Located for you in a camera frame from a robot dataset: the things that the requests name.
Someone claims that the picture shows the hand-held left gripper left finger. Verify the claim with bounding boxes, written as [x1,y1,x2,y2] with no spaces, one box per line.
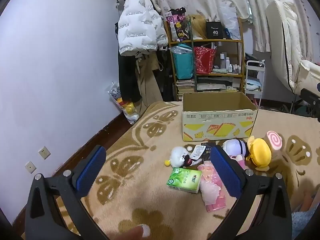
[24,145,110,240]

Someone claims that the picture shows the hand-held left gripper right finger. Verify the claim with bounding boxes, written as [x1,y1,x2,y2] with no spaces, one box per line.
[206,145,293,240]

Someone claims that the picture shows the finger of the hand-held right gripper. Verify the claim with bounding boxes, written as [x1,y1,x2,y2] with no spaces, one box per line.
[301,88,320,107]

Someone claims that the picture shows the pink tissue packet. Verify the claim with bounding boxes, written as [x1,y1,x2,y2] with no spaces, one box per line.
[197,162,227,213]

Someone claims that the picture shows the lavender-haired plush doll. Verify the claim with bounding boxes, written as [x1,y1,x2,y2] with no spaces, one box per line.
[222,139,248,170]

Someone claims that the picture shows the yellow plush toy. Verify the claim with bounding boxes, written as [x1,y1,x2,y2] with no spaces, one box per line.
[246,136,272,172]

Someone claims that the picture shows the green tissue pack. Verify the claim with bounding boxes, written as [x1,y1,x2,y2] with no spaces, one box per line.
[166,167,202,194]

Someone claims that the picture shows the printed cardboard box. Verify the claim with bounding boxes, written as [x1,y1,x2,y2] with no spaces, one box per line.
[182,92,258,142]

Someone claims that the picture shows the white fluffy plush toy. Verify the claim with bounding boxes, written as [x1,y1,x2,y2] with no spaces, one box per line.
[164,145,206,168]

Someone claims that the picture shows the pink swirl plush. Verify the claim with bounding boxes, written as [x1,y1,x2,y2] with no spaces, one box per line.
[266,130,283,151]

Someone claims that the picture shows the small black box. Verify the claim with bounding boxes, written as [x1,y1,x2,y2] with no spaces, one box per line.
[201,142,217,162]

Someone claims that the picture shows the beige printed blanket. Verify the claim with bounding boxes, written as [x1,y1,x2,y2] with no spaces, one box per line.
[21,101,320,240]

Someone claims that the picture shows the white trolley cart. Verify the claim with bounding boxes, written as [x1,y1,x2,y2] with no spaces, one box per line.
[244,60,265,105]

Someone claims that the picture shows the white padded chair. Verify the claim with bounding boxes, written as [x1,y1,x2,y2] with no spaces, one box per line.
[265,0,320,98]

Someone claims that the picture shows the person's foot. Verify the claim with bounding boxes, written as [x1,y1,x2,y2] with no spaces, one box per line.
[120,224,150,240]

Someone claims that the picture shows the plastic bag of toys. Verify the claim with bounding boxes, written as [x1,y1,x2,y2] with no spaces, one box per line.
[107,81,139,125]

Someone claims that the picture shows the pile of papers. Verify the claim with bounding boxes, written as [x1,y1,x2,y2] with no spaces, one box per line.
[196,77,243,93]

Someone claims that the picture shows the person's leg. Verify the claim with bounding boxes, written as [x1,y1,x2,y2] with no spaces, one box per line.
[294,190,319,213]

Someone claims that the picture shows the group of toiletry bottles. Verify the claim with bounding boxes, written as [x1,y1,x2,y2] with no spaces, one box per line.
[212,52,242,74]

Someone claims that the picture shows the stack of books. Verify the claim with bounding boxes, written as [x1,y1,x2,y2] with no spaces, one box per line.
[176,79,195,100]

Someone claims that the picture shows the light blue fluffy cloth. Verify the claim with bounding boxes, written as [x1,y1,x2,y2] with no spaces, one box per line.
[291,204,320,240]

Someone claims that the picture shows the black garment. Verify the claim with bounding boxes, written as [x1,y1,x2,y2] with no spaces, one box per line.
[117,54,142,103]

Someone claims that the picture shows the beige trousers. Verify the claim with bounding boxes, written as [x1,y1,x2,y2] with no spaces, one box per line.
[135,52,163,110]

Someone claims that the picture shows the wooden shelf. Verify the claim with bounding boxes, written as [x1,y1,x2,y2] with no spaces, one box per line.
[165,17,245,100]

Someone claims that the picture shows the clear plastic bag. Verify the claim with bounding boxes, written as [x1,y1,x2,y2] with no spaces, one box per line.
[219,6,241,40]

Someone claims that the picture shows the red gift bag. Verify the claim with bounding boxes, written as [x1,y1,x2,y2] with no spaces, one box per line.
[194,46,217,75]

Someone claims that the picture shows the teal bag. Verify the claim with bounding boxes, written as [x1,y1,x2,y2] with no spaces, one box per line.
[172,44,195,80]

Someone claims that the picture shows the black square box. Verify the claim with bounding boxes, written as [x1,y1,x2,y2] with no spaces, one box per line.
[206,21,223,40]

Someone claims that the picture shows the blonde wig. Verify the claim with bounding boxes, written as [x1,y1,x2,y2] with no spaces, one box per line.
[186,14,208,40]

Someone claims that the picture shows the purple printed bag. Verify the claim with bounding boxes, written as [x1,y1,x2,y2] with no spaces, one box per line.
[166,7,190,42]

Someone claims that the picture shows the white puffer jacket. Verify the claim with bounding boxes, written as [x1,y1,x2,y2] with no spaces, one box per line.
[118,0,168,56]

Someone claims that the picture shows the wall socket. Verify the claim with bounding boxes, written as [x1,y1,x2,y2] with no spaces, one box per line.
[38,146,51,160]
[24,161,37,174]

